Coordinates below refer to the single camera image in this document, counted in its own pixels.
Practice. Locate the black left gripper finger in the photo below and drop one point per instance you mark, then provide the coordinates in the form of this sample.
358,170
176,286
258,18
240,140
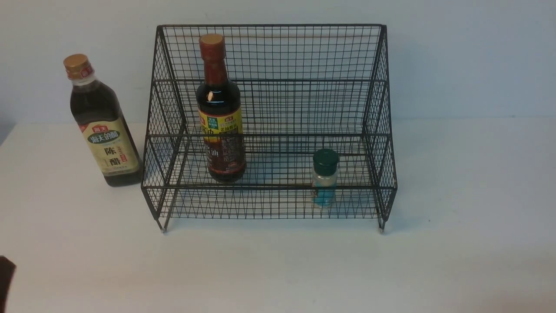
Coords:
7,271

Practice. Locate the soy sauce bottle red cap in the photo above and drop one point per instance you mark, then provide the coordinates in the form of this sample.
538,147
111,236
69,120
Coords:
220,113

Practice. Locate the vinegar bottle gold cap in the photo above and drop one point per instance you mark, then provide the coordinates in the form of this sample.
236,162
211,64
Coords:
96,110

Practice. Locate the small green-capped spice jar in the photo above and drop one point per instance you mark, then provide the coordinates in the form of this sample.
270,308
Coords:
324,176

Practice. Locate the black wire mesh shelf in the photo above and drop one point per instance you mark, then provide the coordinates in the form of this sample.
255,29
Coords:
305,87

